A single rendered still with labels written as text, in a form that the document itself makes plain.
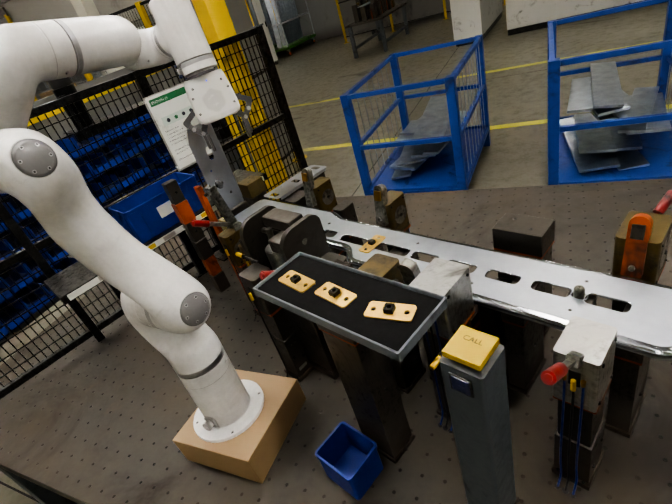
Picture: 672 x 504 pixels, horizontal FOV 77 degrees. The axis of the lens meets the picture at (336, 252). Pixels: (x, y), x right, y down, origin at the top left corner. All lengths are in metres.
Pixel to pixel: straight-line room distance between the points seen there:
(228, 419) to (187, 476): 0.20
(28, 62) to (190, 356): 0.62
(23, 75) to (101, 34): 0.16
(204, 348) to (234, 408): 0.19
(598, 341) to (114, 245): 0.85
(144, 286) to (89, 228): 0.15
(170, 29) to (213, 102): 0.16
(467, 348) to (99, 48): 0.79
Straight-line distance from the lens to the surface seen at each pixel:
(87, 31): 0.93
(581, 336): 0.80
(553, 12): 8.94
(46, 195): 0.79
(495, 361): 0.65
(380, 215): 1.30
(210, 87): 1.05
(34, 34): 0.89
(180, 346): 1.05
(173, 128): 1.93
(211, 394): 1.10
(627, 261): 1.04
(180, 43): 1.05
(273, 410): 1.15
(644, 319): 0.94
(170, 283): 0.91
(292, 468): 1.16
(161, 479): 1.32
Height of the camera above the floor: 1.63
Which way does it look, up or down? 32 degrees down
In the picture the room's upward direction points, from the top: 18 degrees counter-clockwise
